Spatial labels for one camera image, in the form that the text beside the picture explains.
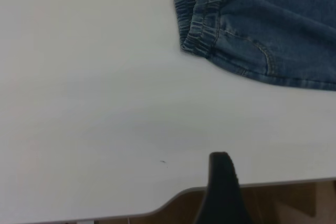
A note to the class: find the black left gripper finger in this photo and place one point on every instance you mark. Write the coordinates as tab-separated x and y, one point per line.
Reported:
223	195

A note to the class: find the blue denim pants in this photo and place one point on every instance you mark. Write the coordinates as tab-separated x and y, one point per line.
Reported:
262	24

